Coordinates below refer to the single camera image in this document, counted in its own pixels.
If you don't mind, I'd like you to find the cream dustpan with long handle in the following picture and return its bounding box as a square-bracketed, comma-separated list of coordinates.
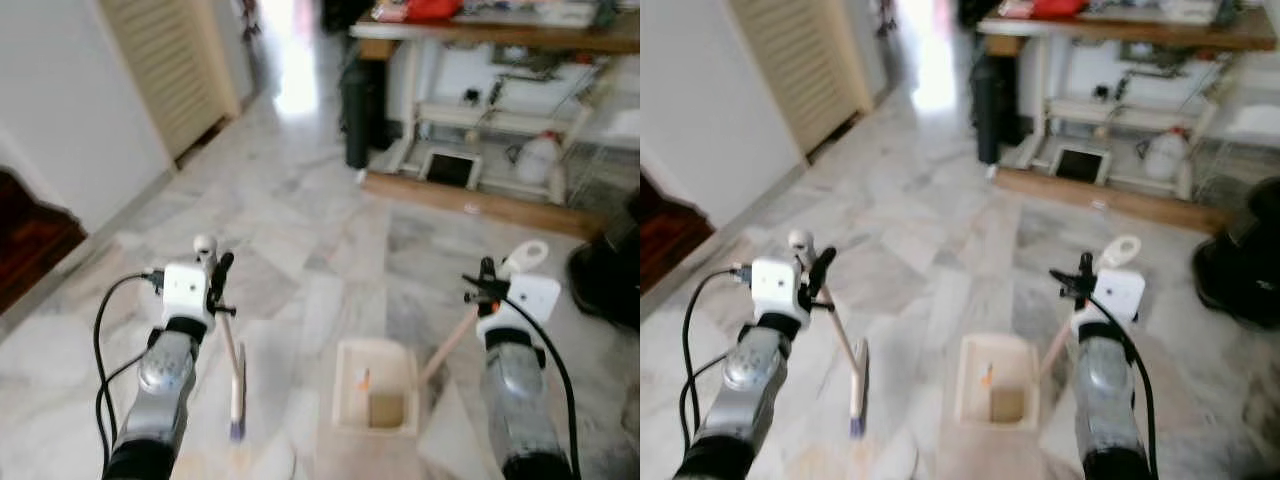
[333, 239, 550, 438]
[954, 234, 1143, 433]

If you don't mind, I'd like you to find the long wooden floor board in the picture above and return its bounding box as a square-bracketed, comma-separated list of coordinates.
[361, 170, 604, 241]
[993, 166, 1233, 237]

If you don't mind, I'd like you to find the white framed dark panel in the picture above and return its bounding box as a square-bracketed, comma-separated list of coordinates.
[418, 148, 483, 191]
[1048, 144, 1113, 187]

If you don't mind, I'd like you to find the round black object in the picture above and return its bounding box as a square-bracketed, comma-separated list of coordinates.
[1190, 176, 1280, 331]
[566, 195, 641, 333]

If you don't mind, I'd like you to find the white jug with red cap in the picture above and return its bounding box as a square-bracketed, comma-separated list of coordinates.
[513, 129, 565, 188]
[1143, 124, 1193, 183]

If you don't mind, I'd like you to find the dark wooden step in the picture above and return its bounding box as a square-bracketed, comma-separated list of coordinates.
[0, 165, 88, 313]
[640, 172, 717, 293]

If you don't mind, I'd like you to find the tall black cylinder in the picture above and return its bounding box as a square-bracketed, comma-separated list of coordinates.
[970, 50, 1023, 167]
[341, 52, 393, 171]

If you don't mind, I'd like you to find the beige louvered door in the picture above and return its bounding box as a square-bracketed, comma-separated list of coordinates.
[728, 0, 874, 159]
[98, 0, 242, 159]

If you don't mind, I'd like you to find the brown wooden table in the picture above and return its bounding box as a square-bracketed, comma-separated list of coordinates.
[349, 8, 641, 63]
[977, 6, 1280, 57]

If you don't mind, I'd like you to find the white papers stack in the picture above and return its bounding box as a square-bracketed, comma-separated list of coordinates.
[466, 2, 603, 29]
[1088, 0, 1223, 25]

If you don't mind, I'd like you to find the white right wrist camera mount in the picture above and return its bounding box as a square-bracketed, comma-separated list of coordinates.
[476, 273, 562, 347]
[1070, 266, 1147, 337]

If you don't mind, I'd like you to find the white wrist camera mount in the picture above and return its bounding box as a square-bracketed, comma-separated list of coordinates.
[750, 257, 803, 325]
[476, 273, 562, 347]
[1070, 266, 1147, 337]
[162, 262, 215, 331]

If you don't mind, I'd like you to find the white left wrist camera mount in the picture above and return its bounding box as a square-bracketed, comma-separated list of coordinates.
[162, 262, 215, 331]
[750, 257, 803, 325]

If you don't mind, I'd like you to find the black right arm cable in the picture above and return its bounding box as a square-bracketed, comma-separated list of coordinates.
[1088, 290, 1159, 477]
[498, 292, 583, 479]

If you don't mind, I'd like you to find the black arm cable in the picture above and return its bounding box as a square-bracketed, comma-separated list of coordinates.
[681, 265, 753, 453]
[92, 268, 167, 473]
[498, 292, 583, 479]
[1088, 290, 1159, 477]

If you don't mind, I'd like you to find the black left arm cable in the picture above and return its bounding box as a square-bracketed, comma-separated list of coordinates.
[681, 265, 753, 453]
[92, 268, 167, 473]

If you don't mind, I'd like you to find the wire mesh cage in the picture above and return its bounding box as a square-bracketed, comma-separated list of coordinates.
[1198, 135, 1280, 206]
[568, 138, 641, 209]

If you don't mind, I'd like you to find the white shelf frame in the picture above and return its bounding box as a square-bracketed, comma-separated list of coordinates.
[1012, 38, 1231, 199]
[384, 40, 606, 204]

